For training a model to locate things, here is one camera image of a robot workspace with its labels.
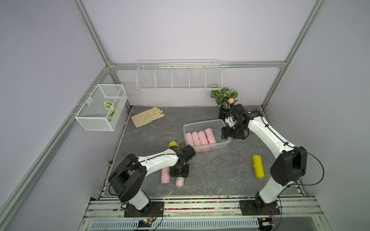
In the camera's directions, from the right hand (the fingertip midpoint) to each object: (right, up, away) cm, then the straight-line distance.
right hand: (227, 136), depth 85 cm
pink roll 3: (-18, -3, +12) cm, 22 cm away
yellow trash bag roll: (-34, -6, +11) cm, 36 cm away
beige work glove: (-57, +13, +31) cm, 66 cm away
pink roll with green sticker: (-28, -25, -6) cm, 38 cm away
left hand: (-27, -23, -3) cm, 36 cm away
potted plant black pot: (+1, +24, +11) cm, 27 cm away
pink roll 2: (-23, -4, +12) cm, 26 cm away
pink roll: (-36, -22, -4) cm, 43 cm away
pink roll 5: (-8, -1, +14) cm, 17 cm away
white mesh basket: (-72, +16, -4) cm, 74 cm away
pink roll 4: (-13, -3, +12) cm, 18 cm away
